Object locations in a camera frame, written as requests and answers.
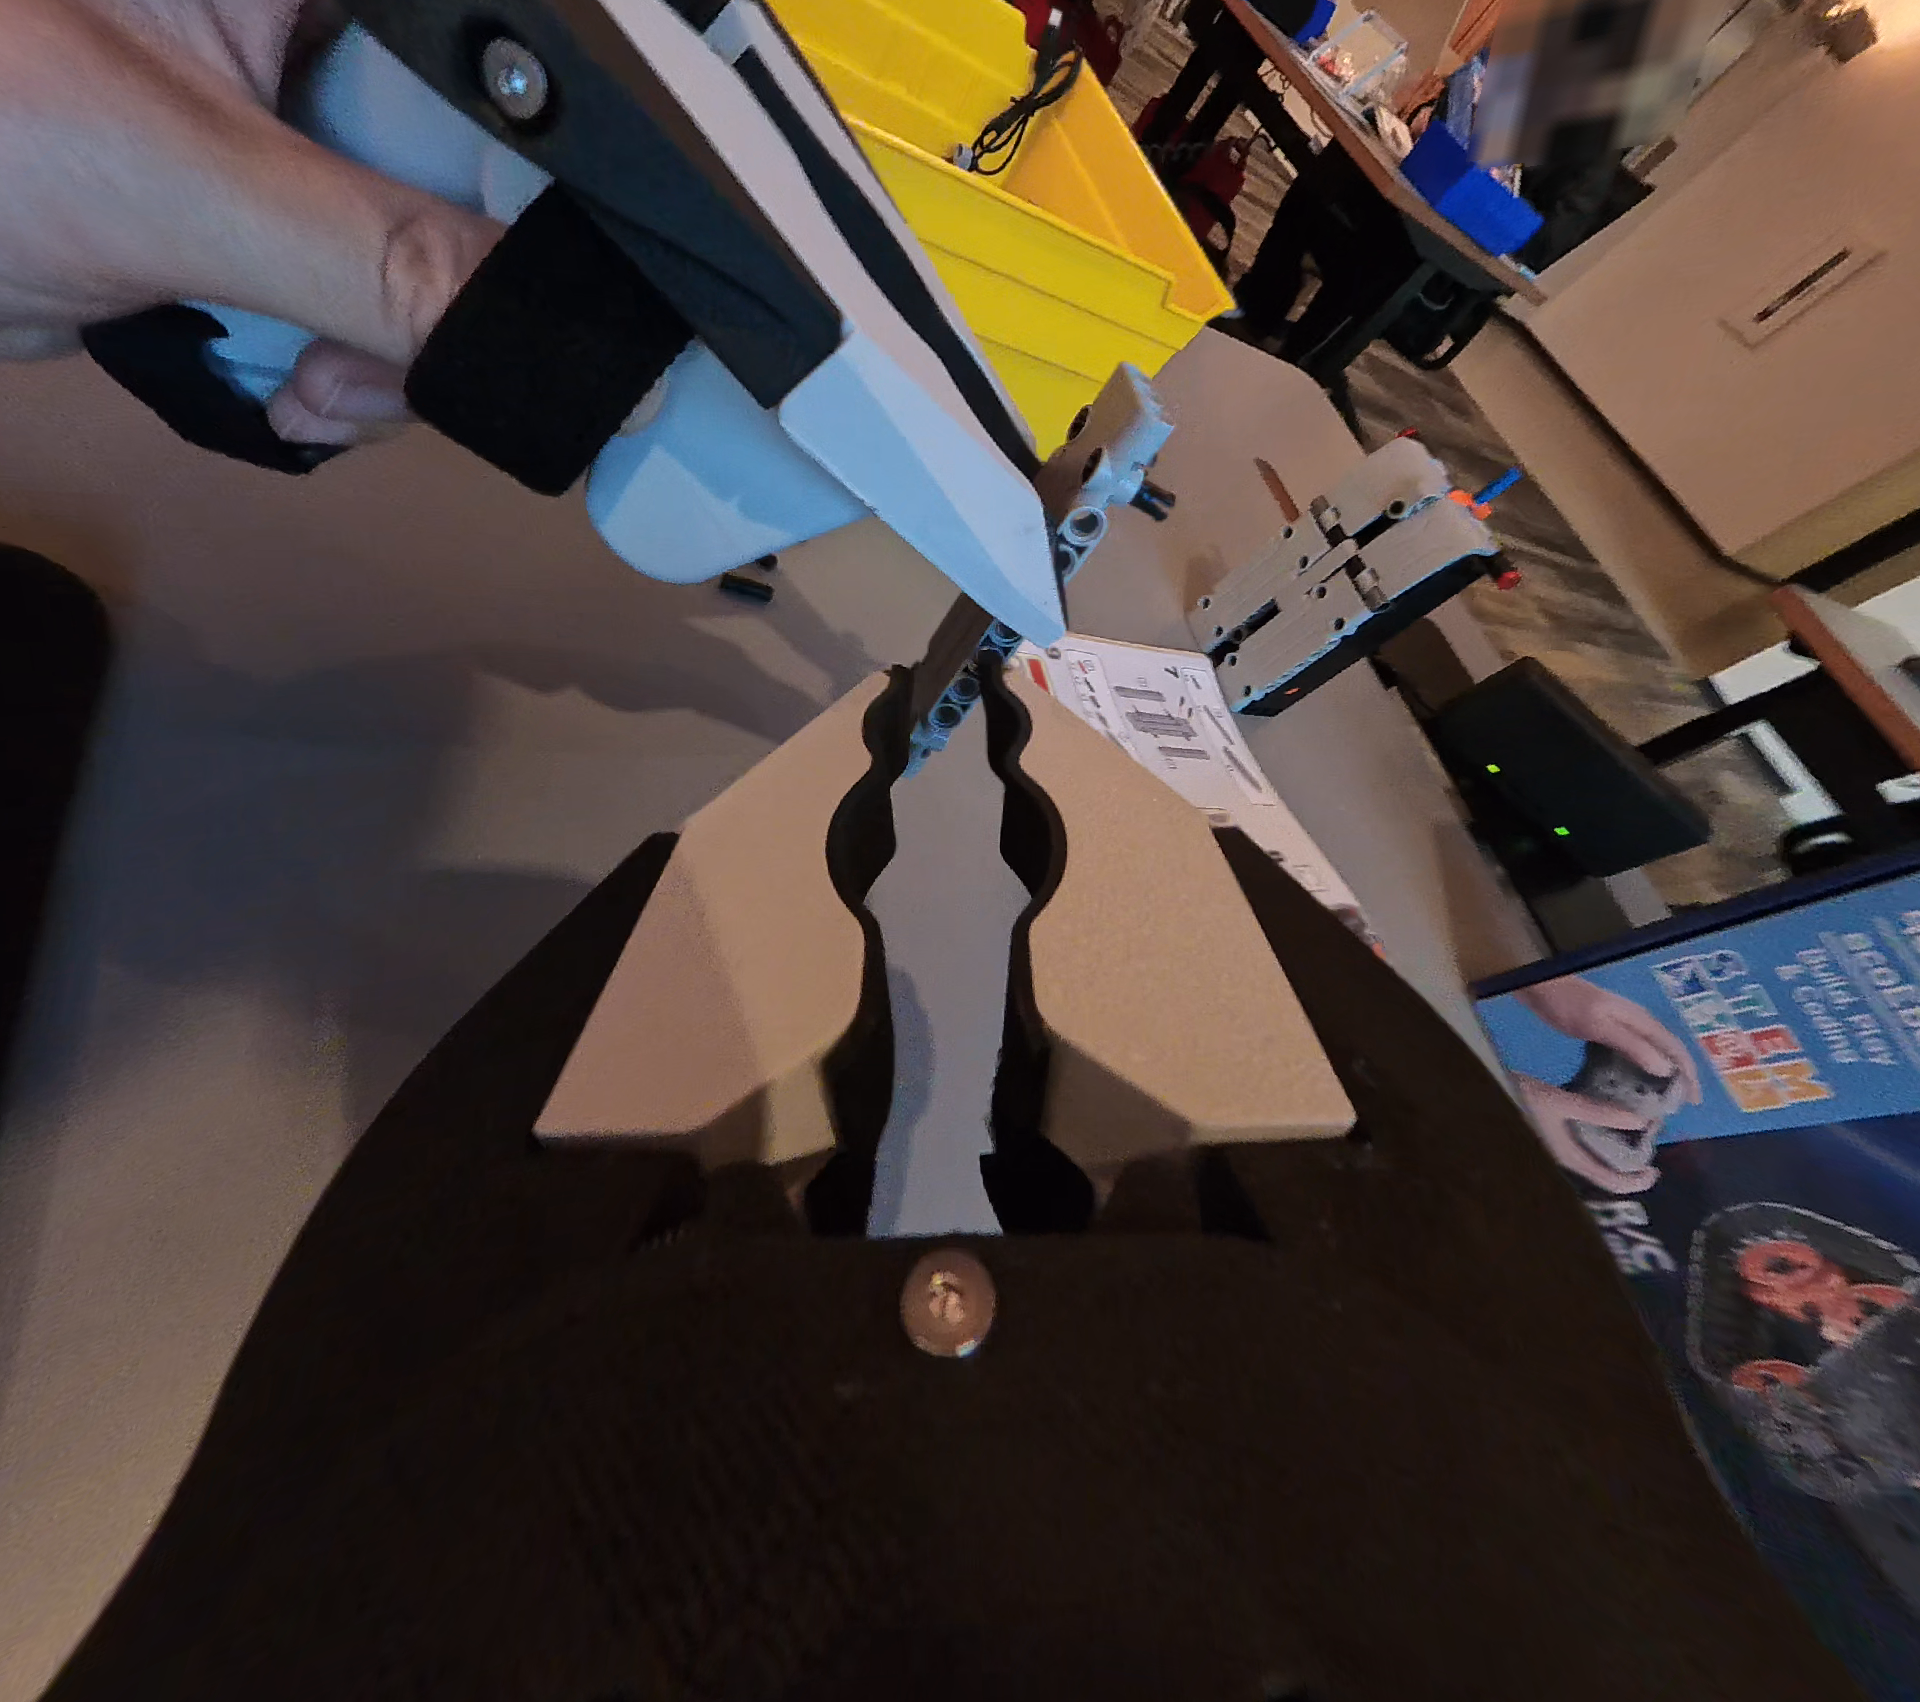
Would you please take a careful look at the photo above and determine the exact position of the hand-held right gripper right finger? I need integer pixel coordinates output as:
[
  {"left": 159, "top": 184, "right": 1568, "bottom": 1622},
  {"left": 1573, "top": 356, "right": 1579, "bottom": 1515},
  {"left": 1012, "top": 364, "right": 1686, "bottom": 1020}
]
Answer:
[{"left": 978, "top": 670, "right": 1359, "bottom": 1235}]

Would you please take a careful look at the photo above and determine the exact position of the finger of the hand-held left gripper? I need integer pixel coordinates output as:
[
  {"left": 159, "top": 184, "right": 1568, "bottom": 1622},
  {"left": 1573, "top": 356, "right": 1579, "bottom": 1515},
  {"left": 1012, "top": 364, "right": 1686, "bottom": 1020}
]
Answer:
[
  {"left": 701, "top": 0, "right": 1048, "bottom": 485},
  {"left": 574, "top": 0, "right": 1070, "bottom": 654}
]

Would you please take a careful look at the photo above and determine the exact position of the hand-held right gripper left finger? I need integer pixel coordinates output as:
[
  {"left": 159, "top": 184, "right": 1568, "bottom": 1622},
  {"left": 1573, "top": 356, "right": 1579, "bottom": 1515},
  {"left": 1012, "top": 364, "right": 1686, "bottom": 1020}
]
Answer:
[{"left": 534, "top": 664, "right": 920, "bottom": 1235}]

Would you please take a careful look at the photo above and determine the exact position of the grey perforated building beam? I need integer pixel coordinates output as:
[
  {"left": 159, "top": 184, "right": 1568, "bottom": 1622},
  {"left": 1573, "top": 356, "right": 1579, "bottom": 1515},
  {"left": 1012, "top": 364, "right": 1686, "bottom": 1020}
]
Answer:
[{"left": 895, "top": 364, "right": 1179, "bottom": 785}]

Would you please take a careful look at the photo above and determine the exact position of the grey desk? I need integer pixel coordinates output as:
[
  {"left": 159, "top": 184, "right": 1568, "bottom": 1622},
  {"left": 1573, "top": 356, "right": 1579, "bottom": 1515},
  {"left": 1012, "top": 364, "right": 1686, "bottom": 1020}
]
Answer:
[{"left": 0, "top": 324, "right": 1554, "bottom": 1702}]

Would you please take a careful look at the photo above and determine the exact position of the person's left hand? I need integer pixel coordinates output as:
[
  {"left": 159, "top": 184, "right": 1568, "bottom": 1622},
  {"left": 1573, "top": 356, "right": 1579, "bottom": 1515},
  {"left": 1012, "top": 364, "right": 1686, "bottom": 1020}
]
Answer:
[{"left": 0, "top": 0, "right": 511, "bottom": 452}]

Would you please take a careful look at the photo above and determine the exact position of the white instruction sheet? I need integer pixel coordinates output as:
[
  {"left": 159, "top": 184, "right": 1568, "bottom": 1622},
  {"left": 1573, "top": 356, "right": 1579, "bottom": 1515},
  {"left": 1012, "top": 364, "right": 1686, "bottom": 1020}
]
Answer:
[{"left": 1016, "top": 633, "right": 1390, "bottom": 945}]

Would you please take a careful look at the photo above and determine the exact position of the grey building block model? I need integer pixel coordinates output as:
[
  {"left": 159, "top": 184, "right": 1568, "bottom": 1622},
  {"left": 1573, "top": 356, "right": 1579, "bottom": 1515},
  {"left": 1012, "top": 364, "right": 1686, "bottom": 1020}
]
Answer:
[{"left": 1187, "top": 434, "right": 1520, "bottom": 721}]

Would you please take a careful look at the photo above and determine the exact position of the black device with green lights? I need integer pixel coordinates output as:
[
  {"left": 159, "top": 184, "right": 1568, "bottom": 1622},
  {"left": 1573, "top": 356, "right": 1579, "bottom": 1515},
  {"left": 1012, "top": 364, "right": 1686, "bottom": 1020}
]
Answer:
[{"left": 1431, "top": 655, "right": 1715, "bottom": 893}]

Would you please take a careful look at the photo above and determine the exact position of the clear plastic box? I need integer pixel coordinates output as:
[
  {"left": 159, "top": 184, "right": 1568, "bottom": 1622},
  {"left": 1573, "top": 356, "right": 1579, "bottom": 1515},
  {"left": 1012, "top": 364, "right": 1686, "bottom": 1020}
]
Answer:
[{"left": 1301, "top": 6, "right": 1411, "bottom": 111}]

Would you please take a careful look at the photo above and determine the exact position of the blue printed toy box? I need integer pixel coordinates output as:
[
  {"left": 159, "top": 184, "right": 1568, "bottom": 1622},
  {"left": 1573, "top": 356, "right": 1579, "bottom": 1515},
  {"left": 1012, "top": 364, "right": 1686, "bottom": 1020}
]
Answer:
[{"left": 1470, "top": 849, "right": 1920, "bottom": 1702}]

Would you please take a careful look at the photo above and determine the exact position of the black cable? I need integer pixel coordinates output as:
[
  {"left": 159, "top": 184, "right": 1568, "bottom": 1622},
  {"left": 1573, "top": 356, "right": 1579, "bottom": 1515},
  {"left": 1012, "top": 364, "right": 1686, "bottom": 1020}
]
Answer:
[{"left": 944, "top": 22, "right": 1085, "bottom": 181}]

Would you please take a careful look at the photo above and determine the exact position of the white wall vent plate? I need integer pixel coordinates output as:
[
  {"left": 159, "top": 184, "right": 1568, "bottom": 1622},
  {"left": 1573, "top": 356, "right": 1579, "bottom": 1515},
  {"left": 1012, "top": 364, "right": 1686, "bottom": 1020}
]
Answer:
[{"left": 1722, "top": 244, "right": 1888, "bottom": 349}]

